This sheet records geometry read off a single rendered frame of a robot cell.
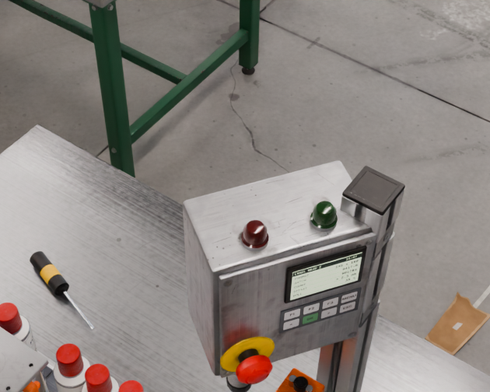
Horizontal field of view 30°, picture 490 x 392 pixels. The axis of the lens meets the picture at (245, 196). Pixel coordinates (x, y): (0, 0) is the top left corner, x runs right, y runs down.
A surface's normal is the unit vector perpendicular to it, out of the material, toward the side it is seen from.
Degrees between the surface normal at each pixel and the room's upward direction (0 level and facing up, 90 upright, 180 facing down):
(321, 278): 90
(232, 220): 0
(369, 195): 0
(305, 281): 90
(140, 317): 0
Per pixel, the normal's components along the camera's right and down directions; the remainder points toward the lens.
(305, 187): 0.01, -0.66
